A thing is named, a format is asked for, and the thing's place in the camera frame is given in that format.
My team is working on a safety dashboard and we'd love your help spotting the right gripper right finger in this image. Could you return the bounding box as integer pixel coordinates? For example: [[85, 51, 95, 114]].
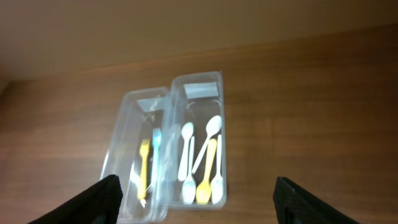
[[273, 177, 358, 224]]

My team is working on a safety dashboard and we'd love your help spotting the right clear plastic container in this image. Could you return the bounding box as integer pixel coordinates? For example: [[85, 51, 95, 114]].
[[160, 72, 227, 210]]

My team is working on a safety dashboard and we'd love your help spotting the yellow plastic fork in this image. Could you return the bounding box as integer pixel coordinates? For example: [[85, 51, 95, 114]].
[[137, 139, 150, 200]]

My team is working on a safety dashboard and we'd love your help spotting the light blue plastic fork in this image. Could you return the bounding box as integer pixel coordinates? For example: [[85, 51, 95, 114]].
[[151, 128, 162, 189]]

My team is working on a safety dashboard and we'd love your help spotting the clear plastic container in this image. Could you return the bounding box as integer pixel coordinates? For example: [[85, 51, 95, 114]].
[[101, 87, 169, 223], [160, 72, 227, 210]]

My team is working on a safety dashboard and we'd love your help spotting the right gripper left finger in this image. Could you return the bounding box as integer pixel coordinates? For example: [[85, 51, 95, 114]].
[[31, 174, 123, 224]]

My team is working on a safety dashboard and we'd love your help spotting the left clear plastic container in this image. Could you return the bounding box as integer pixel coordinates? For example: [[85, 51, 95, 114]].
[[101, 87, 169, 223]]

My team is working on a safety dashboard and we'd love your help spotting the white spoon diagonal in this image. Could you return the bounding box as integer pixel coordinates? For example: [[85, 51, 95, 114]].
[[192, 115, 222, 174]]

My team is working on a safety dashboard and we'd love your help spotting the yellow plastic spoon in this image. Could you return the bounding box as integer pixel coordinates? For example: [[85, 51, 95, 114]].
[[196, 138, 217, 204]]

